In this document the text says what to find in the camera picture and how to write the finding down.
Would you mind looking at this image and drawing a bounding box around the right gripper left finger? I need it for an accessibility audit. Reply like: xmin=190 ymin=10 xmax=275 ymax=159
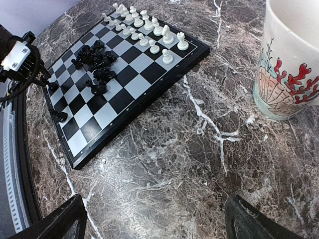
xmin=11 ymin=194 xmax=87 ymax=239

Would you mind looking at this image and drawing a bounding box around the white bishop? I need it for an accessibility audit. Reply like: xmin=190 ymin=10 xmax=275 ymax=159
xmin=152 ymin=17 xmax=163 ymax=36

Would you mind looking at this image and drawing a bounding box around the black chess pawn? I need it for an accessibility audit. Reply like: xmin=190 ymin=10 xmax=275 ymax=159
xmin=49 ymin=109 xmax=68 ymax=122
xmin=47 ymin=82 xmax=59 ymax=92

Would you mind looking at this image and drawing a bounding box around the black front table rail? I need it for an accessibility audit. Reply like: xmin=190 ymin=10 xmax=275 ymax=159
xmin=13 ymin=92 xmax=42 ymax=226

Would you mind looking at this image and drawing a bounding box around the white queen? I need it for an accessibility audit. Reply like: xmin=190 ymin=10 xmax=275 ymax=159
xmin=130 ymin=7 xmax=144 ymax=28

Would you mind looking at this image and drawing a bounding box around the cream seashell mug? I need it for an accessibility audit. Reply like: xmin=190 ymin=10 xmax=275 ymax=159
xmin=253 ymin=0 xmax=319 ymax=120

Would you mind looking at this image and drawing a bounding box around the white pawn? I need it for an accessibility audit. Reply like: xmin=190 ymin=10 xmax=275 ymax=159
xmin=149 ymin=39 xmax=160 ymax=54
xmin=138 ymin=33 xmax=149 ymax=47
xmin=162 ymin=49 xmax=173 ymax=64

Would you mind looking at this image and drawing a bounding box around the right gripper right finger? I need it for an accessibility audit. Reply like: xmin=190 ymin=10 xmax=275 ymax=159
xmin=225 ymin=194 xmax=301 ymax=239

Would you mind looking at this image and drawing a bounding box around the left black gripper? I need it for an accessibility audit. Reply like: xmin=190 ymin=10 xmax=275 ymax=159
xmin=0 ymin=26 xmax=51 ymax=87

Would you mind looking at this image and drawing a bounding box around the white slotted cable duct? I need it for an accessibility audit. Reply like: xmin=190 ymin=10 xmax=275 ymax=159
xmin=1 ymin=103 xmax=30 ymax=234

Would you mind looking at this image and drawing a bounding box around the black white chessboard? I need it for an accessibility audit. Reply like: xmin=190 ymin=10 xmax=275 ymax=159
xmin=43 ymin=8 xmax=210 ymax=170

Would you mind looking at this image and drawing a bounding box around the pile of black chess pieces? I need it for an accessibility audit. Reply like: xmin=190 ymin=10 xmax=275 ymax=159
xmin=71 ymin=40 xmax=117 ymax=96

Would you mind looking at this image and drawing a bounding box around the white knight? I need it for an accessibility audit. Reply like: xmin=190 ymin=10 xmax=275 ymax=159
xmin=161 ymin=25 xmax=174 ymax=45

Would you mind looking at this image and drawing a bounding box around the white rook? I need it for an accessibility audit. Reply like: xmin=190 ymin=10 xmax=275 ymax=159
xmin=177 ymin=32 xmax=189 ymax=51

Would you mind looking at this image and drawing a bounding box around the white king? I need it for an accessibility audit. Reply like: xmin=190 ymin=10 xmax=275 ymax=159
xmin=140 ymin=10 xmax=154 ymax=30

